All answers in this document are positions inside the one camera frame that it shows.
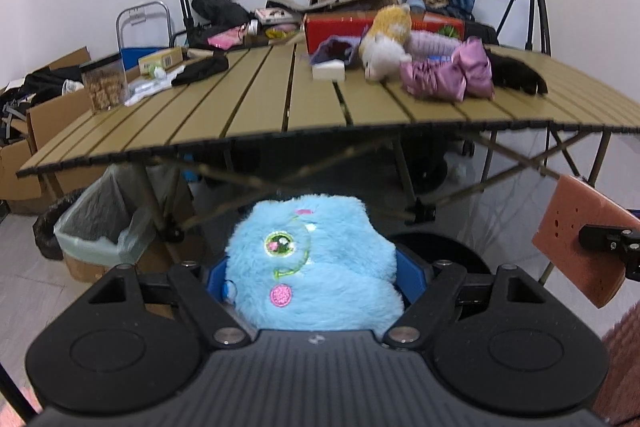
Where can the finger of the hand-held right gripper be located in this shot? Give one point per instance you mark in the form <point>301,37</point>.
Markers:
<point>612,239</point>

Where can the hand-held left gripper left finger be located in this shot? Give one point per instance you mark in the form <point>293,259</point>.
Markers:
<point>215,279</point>

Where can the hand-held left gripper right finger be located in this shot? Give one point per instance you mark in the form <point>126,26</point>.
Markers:
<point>412,279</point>

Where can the salmon foam sponge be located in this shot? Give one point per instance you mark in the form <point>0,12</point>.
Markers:
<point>565,227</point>

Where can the blue plush toy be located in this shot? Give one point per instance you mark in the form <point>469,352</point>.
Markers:
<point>320,267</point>

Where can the black fuzzy cloth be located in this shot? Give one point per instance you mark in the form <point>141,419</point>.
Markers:
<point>515,72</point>

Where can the mauve satin cloth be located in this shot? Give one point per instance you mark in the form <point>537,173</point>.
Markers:
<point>450,77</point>

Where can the blue tissue packet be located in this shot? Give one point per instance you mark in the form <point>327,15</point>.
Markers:
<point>439,58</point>

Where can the yellow white plush cat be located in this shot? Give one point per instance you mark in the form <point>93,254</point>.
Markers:
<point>385,42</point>

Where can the black soft bag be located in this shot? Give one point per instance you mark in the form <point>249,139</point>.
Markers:
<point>217,9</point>

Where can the blue box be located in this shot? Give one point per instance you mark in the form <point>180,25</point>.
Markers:
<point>192,167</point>

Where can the cardboard box with plastic liner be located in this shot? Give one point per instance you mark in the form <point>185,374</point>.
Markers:
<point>100,227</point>

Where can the white plastic wrapper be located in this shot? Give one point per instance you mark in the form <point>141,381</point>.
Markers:
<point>145,89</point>

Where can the small black cloth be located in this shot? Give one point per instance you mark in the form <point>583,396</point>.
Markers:
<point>200,69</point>

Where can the brown cardboard box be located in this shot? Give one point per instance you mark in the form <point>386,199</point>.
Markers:
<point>20,177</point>

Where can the clear snack jar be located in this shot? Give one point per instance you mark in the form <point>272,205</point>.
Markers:
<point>104,87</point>

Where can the small white foam block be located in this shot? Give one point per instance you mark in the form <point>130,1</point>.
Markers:
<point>328,71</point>

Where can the yellow green small box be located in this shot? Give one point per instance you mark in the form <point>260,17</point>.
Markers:
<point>160,58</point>

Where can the blue plastic crate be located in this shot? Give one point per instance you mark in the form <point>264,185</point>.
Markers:
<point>131,56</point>

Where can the lavender knit headband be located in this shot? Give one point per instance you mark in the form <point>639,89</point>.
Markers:
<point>430,41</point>

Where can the pink packet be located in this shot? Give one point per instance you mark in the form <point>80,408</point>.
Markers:
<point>225,39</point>

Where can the black suitcase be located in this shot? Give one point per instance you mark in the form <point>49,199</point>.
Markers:
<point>482,32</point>

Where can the black backpack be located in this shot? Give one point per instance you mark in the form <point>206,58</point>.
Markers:
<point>47,82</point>

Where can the red cardboard box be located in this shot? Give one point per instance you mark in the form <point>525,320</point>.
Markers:
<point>340,27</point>

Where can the pink white flat box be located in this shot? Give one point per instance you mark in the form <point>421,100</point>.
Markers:
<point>272,14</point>

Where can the tan folding table frame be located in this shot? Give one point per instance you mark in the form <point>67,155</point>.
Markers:
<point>410,202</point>

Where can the grey metal folding frame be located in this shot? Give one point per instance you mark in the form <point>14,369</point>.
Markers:
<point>142,12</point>

